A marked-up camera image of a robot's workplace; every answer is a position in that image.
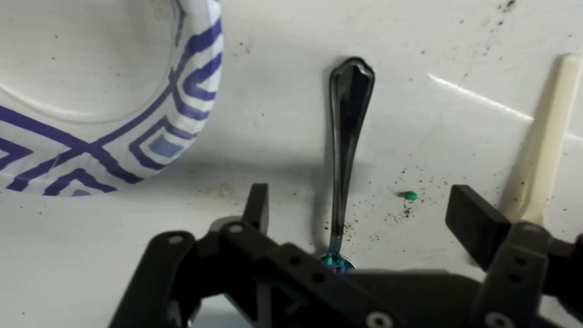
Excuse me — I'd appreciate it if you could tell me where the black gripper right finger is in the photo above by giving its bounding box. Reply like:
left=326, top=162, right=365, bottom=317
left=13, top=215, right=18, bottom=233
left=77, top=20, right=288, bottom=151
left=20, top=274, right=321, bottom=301
left=445, top=184, right=583, bottom=328

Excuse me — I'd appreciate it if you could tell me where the cream flat stick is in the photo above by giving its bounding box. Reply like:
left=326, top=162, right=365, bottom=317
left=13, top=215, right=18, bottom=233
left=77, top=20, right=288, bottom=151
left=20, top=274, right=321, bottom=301
left=501, top=53, right=583, bottom=228

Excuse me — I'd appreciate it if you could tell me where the silver spoon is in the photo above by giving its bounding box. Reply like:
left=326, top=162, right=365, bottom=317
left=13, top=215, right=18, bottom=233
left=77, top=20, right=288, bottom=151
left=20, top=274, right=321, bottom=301
left=317, top=55, right=377, bottom=275

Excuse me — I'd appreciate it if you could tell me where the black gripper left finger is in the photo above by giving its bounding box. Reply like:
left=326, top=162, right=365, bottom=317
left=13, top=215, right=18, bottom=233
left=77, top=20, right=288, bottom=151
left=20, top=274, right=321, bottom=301
left=108, top=181, right=272, bottom=328

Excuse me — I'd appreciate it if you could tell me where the blue patterned paper plate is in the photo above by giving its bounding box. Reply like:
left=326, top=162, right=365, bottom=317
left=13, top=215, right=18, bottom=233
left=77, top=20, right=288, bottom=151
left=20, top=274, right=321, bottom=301
left=0, top=0, right=226, bottom=199

